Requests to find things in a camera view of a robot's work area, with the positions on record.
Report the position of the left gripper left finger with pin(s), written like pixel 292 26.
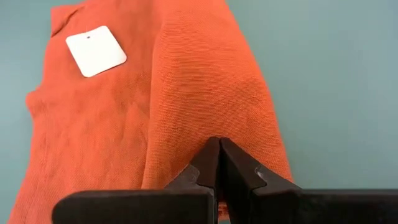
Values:
pixel 140 207

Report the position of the orange towel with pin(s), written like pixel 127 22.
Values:
pixel 186 77

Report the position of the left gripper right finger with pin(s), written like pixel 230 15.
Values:
pixel 295 207

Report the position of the green table mat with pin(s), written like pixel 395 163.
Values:
pixel 342 93

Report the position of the white square paper tag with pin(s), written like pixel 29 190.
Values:
pixel 94 51

